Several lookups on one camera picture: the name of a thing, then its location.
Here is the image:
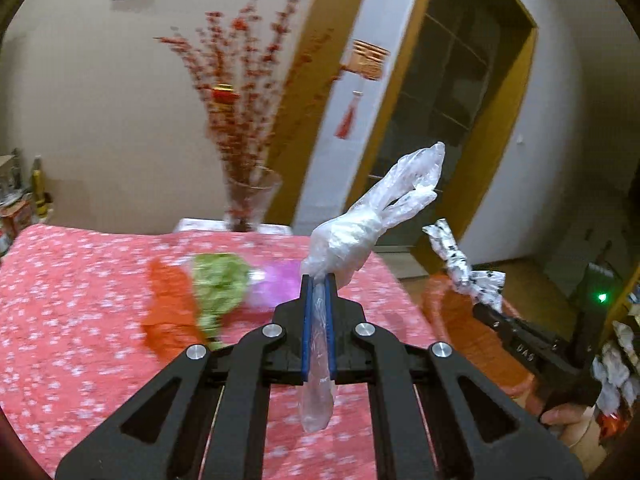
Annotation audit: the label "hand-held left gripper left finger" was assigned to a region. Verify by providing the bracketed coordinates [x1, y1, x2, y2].
[55, 274, 314, 480]

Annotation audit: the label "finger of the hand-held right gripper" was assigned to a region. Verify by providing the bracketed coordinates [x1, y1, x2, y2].
[472, 302, 521, 346]

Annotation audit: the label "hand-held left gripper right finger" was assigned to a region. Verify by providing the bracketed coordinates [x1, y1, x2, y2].
[324, 275, 586, 480]

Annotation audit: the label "orange lined trash basket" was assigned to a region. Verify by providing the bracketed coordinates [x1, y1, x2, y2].
[420, 272, 543, 413]

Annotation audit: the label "white black-dotted wrapper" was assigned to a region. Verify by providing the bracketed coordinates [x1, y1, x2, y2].
[422, 219, 506, 311]

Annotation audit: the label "clear plastic bag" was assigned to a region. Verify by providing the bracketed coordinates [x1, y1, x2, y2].
[299, 141, 446, 433]

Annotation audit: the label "person's right hand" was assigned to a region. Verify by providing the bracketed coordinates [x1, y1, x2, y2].
[537, 402, 597, 428]

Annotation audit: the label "rack of plastic bags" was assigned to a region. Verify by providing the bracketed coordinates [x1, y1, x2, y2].
[592, 320, 640, 411]

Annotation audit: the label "purple plastic wrapper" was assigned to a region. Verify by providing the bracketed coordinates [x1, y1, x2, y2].
[247, 264, 303, 311]

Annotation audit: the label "green plastic bag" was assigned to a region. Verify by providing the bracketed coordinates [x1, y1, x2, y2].
[192, 252, 251, 351]

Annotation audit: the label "long orange plastic bag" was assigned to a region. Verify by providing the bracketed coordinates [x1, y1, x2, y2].
[141, 259, 211, 359]

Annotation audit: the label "glass vase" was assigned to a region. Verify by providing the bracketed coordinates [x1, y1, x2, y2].
[222, 166, 283, 233]

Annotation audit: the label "red berry branches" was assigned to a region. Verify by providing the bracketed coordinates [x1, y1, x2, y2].
[152, 0, 336, 186]

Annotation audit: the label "glass panel door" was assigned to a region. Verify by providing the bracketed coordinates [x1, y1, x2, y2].
[360, 0, 538, 278]

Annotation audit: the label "small red lantern ornament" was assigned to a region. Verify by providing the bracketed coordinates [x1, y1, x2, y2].
[210, 85, 238, 108]

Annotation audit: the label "gold bottle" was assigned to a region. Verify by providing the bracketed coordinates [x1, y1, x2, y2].
[31, 157, 49, 223]

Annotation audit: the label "wooden door frame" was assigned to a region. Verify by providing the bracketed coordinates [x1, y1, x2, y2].
[265, 0, 378, 231]

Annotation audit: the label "red gold wall hanging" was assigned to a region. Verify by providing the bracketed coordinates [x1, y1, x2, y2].
[334, 39, 392, 140]

